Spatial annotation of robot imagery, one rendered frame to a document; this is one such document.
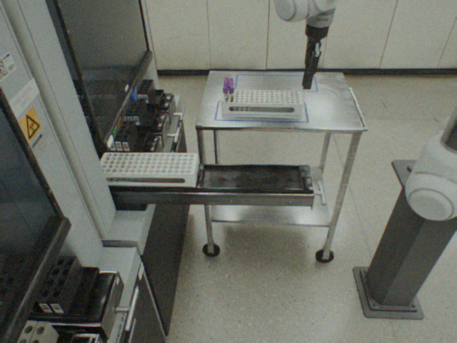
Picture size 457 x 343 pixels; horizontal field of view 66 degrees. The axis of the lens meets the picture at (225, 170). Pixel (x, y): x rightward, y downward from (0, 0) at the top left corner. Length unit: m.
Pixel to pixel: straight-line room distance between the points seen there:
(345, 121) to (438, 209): 0.48
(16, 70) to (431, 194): 0.95
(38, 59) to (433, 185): 0.94
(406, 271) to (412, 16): 2.40
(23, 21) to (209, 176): 0.64
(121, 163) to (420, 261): 1.15
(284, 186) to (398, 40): 2.64
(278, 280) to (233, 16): 2.22
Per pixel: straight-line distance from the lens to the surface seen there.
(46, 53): 0.81
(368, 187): 2.36
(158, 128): 1.32
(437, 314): 1.94
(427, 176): 1.04
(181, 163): 1.07
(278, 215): 1.70
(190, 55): 3.41
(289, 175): 1.12
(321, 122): 1.34
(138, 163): 1.10
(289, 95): 1.37
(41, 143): 0.77
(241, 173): 1.12
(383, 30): 3.49
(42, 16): 0.82
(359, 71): 3.64
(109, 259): 1.05
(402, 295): 1.76
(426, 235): 1.44
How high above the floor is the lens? 1.55
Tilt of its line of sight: 41 degrees down
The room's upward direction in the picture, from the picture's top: 2 degrees counter-clockwise
